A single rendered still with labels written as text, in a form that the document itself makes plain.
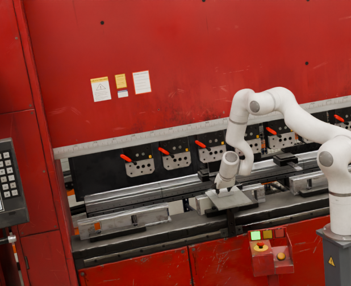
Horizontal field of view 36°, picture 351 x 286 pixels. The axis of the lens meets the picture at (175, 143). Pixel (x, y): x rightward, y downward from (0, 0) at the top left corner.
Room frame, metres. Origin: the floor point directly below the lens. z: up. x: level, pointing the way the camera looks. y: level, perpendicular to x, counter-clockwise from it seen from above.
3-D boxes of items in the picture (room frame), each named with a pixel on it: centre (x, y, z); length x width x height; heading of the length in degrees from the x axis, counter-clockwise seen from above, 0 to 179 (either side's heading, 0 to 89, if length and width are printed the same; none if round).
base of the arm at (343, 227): (2.08, -0.67, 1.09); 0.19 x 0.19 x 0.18
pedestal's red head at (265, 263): (2.47, -0.41, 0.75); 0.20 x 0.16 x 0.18; 86
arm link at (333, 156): (2.06, -0.64, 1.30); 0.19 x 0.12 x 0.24; 132
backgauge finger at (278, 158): (3.06, -0.67, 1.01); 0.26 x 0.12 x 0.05; 10
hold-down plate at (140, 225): (2.65, 0.37, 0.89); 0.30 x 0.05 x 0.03; 100
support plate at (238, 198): (2.67, -0.24, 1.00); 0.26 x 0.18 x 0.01; 10
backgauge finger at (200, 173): (2.97, -0.19, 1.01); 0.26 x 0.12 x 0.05; 10
